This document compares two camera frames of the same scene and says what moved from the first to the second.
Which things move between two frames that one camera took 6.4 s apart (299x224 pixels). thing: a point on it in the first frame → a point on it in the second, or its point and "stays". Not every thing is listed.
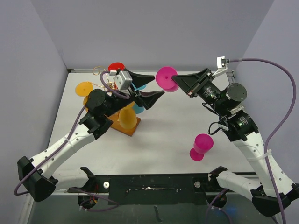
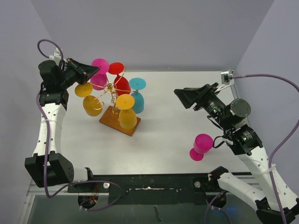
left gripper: x=145 y=99 → x=84 y=72
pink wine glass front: x=202 y=143 stays
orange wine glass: x=127 y=116 stays
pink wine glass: x=163 y=79 → x=99 y=80
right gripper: x=189 y=83 → x=199 y=95
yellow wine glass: x=82 y=89 stays
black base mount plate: x=153 y=189 stays
